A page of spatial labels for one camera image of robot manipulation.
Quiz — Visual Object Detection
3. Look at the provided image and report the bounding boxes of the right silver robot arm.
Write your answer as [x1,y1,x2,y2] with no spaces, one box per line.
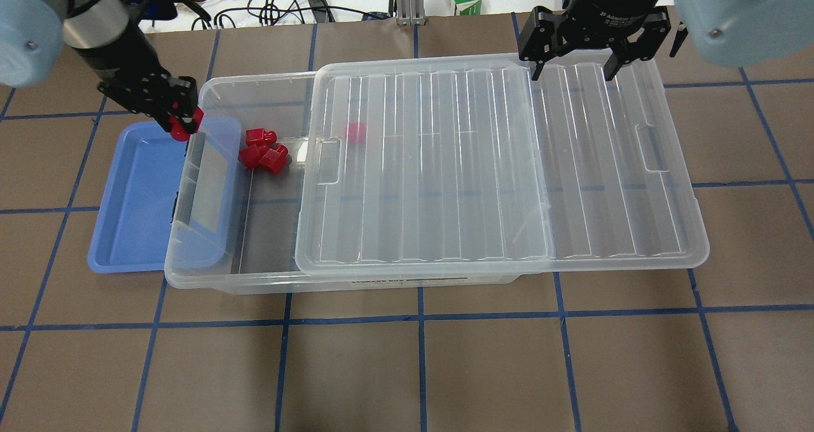
[517,0,813,81]

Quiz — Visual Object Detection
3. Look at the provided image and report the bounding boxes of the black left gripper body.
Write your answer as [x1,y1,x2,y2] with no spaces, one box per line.
[70,18,195,116]

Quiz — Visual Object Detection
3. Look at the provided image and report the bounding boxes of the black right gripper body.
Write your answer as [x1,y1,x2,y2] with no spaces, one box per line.
[518,0,671,60]

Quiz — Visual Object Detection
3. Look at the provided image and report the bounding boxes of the brown paper table mat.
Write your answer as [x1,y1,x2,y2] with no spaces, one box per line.
[1,43,813,431]

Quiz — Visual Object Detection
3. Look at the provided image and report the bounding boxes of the clear plastic storage box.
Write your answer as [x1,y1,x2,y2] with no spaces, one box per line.
[165,62,553,294]

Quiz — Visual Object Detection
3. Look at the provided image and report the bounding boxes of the clear plastic box lid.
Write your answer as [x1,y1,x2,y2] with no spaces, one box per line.
[294,50,710,279]

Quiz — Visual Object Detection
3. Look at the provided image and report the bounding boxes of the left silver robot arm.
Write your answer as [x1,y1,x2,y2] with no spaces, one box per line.
[1,0,209,141]

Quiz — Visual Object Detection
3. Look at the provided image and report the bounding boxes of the lone red block in box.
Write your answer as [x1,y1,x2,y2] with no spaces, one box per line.
[345,122,367,144]

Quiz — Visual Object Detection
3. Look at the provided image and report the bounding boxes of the blue plastic tray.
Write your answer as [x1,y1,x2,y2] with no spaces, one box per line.
[86,117,245,274]

